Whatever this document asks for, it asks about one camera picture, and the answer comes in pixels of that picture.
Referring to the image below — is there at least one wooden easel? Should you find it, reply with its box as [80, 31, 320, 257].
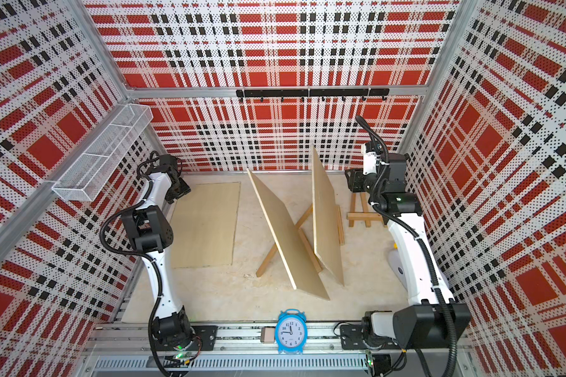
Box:
[346, 193, 385, 228]
[336, 205, 345, 246]
[256, 204, 323, 277]

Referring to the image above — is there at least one plywood board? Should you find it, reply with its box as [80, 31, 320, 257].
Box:
[248, 171, 330, 300]
[311, 146, 345, 286]
[170, 182, 241, 269]

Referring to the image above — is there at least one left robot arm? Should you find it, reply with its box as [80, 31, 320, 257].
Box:
[98, 151, 203, 376]

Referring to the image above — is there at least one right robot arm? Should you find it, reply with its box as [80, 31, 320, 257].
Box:
[344, 116, 472, 376]

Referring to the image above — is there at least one white purple toy device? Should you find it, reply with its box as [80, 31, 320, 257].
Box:
[388, 244, 408, 291]

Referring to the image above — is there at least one blue alarm clock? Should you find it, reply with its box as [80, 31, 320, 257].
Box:
[275, 309, 308, 354]

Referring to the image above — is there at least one small beige box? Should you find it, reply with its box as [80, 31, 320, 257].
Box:
[260, 327, 275, 344]

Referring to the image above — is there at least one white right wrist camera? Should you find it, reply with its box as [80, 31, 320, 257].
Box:
[361, 142, 380, 176]

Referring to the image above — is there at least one white wire basket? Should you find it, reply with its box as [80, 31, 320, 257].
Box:
[52, 104, 153, 202]

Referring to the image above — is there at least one black hook rail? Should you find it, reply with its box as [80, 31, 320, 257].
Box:
[236, 88, 390, 101]

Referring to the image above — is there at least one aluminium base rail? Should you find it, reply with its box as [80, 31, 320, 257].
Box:
[82, 320, 473, 377]

